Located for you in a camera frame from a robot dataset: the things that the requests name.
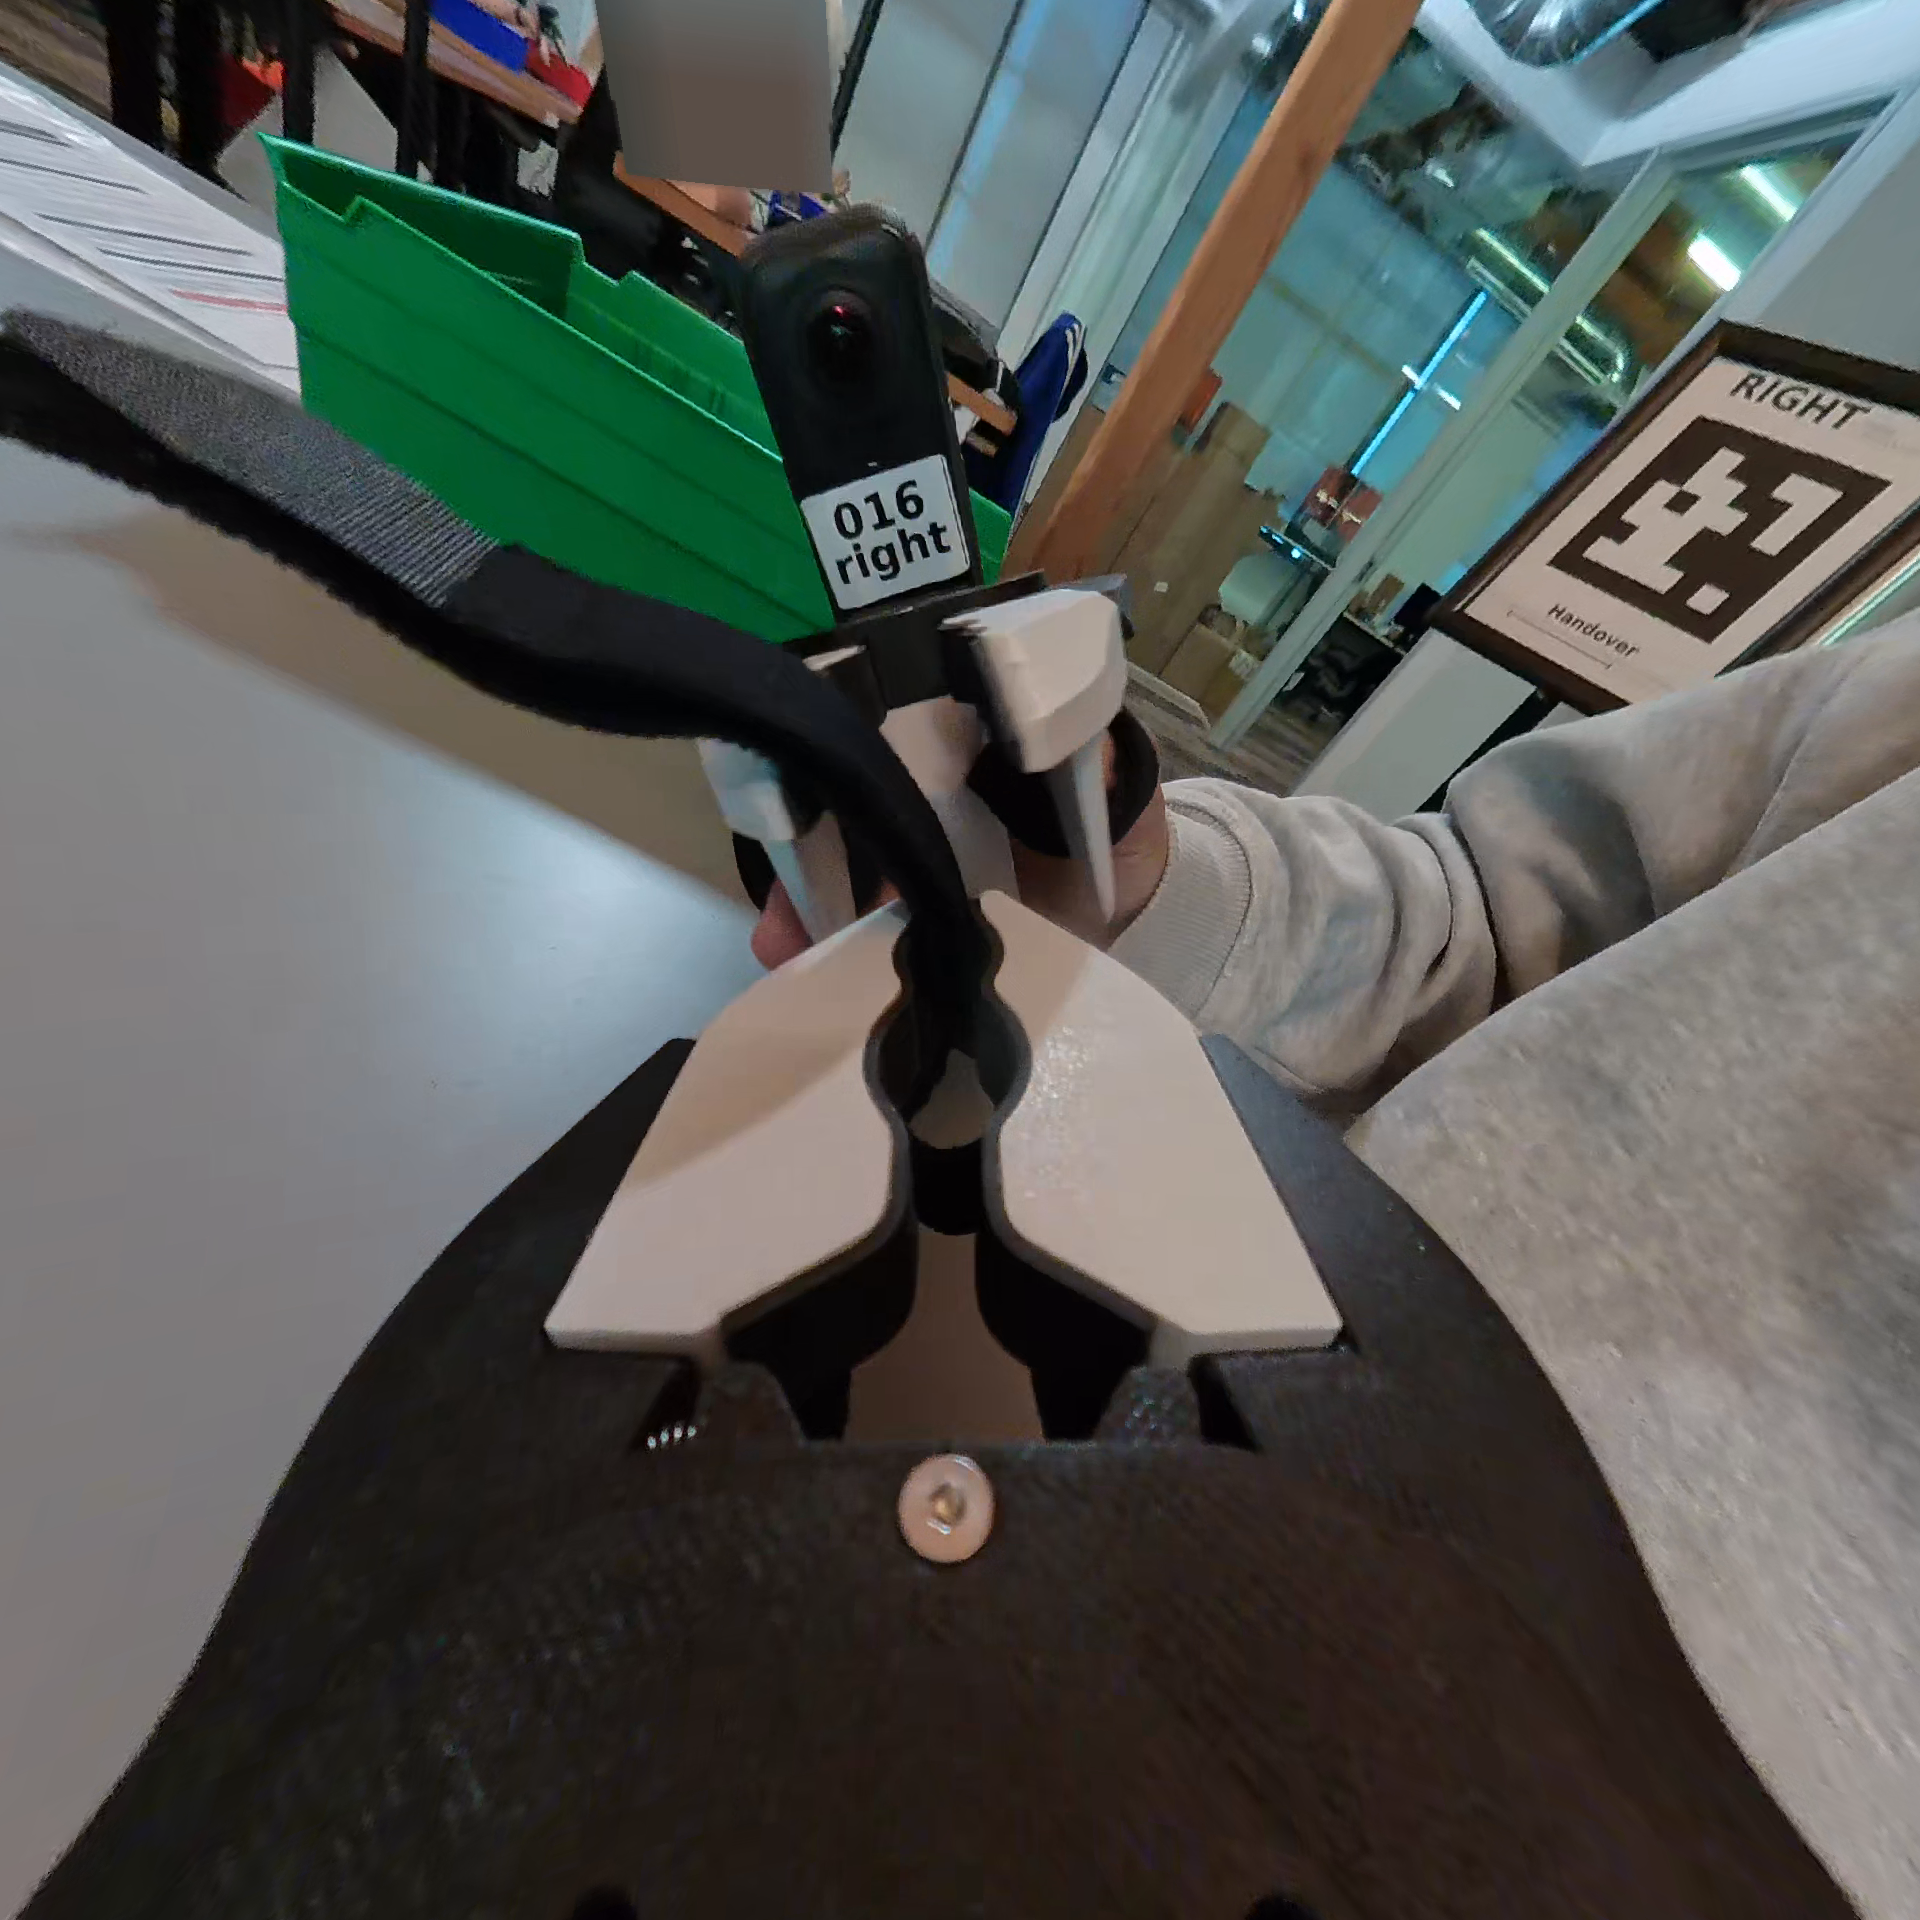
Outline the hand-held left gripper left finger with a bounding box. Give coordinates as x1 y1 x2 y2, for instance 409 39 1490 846
545 901 921 1420

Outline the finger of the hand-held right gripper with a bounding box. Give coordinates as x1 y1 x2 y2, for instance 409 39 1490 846
696 735 860 942
968 588 1131 921

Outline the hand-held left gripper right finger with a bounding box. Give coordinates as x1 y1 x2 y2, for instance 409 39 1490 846
976 888 1345 1421

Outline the black braided cable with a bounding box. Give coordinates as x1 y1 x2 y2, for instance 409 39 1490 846
0 310 1039 1150

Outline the person's right forearm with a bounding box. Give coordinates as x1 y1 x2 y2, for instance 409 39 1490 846
1119 614 1920 1119

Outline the grey desk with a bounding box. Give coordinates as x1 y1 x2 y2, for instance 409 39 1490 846
0 59 1051 1877

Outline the person's right hand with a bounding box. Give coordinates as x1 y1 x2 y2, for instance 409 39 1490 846
749 735 1175 974

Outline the stack of cardboard boxes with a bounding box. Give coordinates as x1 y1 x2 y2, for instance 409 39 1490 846
1119 401 1419 724

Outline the green storage bin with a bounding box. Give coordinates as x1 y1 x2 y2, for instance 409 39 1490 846
258 133 1018 649

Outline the wooden workbench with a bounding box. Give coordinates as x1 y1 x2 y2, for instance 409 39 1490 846
322 0 760 261

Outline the person's grey sweatshirt torso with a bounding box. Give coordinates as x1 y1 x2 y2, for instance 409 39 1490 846
1347 773 1920 1920

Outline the framed marker poster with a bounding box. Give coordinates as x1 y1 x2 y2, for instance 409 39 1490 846
1424 317 1920 715

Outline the printed paper sheet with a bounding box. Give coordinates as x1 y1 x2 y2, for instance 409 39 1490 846
0 67 305 398

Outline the wooden post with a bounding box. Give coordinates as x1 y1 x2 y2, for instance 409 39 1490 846
1007 0 1427 589

